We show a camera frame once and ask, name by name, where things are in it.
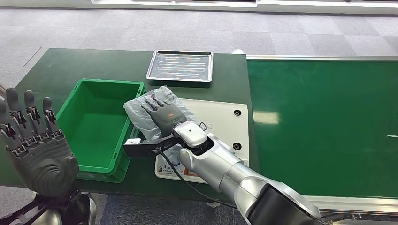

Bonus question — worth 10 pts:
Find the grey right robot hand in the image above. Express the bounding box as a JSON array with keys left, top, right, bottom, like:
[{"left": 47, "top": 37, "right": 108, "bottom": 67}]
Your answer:
[{"left": 140, "top": 97, "right": 188, "bottom": 137}]

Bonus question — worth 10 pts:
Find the steel tray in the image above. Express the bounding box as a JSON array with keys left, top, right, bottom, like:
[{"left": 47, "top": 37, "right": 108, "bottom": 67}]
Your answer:
[{"left": 145, "top": 50, "right": 214, "bottom": 83}]

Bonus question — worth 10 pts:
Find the grey red-printed mailer package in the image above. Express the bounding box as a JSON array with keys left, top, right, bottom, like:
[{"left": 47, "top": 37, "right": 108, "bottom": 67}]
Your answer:
[{"left": 123, "top": 85, "right": 200, "bottom": 169}]

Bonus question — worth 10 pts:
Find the white electronic scale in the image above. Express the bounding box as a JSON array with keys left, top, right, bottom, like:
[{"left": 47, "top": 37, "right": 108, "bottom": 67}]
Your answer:
[{"left": 154, "top": 98, "right": 250, "bottom": 184}]

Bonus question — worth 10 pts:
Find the green conveyor belt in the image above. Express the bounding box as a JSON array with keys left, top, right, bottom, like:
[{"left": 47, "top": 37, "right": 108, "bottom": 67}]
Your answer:
[{"left": 245, "top": 55, "right": 398, "bottom": 225}]

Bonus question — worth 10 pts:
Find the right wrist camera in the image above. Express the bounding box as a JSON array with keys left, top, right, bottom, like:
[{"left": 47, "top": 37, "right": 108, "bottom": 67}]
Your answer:
[{"left": 123, "top": 136, "right": 180, "bottom": 158}]

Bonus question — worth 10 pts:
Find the dark green table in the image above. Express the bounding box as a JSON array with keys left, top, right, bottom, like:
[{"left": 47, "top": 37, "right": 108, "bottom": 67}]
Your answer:
[{"left": 0, "top": 47, "right": 264, "bottom": 203}]

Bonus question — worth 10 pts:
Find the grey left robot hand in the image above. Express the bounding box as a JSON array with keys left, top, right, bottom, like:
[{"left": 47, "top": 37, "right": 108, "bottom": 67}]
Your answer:
[{"left": 0, "top": 87, "right": 80, "bottom": 198}]

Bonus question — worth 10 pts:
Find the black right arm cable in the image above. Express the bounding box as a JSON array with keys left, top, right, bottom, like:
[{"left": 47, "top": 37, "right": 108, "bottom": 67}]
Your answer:
[{"left": 152, "top": 121, "right": 239, "bottom": 210}]

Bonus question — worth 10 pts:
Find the green plastic crate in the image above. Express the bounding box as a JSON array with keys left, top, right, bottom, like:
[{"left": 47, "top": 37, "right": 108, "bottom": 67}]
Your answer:
[{"left": 56, "top": 78, "right": 146, "bottom": 183}]

